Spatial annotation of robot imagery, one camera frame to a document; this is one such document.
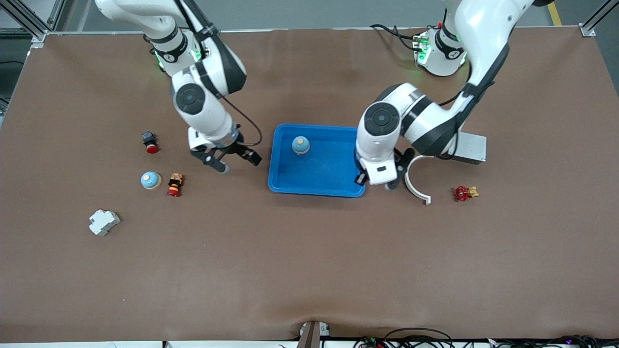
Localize blue plastic tray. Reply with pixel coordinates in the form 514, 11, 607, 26
268, 124, 367, 198

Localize red emergency stop orange base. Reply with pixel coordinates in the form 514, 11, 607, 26
167, 173, 185, 197

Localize silver metal power supply box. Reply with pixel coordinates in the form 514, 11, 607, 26
455, 131, 487, 165

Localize brown table cover mat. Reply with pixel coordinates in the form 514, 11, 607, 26
0, 27, 619, 341

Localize white circuit breaker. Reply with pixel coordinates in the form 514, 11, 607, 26
88, 209, 121, 236

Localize white curved plastic bracket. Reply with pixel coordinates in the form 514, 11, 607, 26
404, 154, 435, 205

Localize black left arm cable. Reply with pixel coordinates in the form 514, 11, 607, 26
435, 58, 499, 158

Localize black base power cable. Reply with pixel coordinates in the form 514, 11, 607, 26
370, 24, 419, 51

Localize black looped cable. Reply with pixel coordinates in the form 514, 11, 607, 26
384, 328, 455, 348

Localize aluminium frame profile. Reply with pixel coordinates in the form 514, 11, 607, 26
579, 0, 619, 37
0, 0, 66, 49

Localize black cable bundle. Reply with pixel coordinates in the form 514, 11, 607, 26
493, 335, 619, 348

